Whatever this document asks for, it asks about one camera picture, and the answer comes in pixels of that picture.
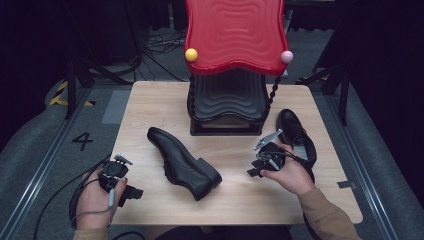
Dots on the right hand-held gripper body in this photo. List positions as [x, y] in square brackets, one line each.
[271, 158]

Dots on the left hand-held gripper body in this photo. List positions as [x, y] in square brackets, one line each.
[115, 169]

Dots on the black leather shoe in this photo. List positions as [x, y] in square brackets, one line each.
[293, 128]
[181, 160]

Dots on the red and black shoe rack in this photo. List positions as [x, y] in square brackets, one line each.
[233, 33]

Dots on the person's left hand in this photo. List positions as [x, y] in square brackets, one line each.
[93, 203]

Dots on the person's right hand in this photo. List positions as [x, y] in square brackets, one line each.
[295, 176]

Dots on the grey tape strip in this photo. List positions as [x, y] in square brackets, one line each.
[346, 184]

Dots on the yellow and black floor tape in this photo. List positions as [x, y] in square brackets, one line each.
[56, 99]

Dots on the metal floor rail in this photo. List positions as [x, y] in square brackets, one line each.
[363, 173]
[43, 166]

